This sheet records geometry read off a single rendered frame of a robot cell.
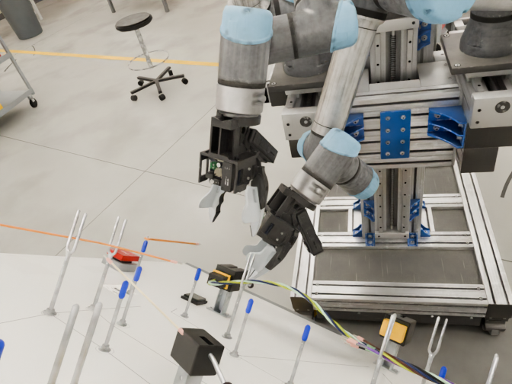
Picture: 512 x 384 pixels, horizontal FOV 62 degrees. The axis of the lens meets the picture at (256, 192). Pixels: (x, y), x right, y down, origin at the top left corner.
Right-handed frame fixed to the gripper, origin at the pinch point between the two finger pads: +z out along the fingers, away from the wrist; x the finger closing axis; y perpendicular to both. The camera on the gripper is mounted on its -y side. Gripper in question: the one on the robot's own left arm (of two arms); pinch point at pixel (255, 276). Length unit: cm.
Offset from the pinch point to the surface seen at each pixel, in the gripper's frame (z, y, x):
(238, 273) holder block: -2.1, 8.5, 9.9
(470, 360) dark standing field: -1, -118, -37
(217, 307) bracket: 6.4, 7.1, 8.6
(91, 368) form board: 5.2, 29.6, 38.9
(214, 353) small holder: -5.0, 21.3, 43.5
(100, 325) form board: 8.0, 28.4, 26.8
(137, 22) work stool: -39, 66, -324
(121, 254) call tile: 11.8, 25.5, -5.0
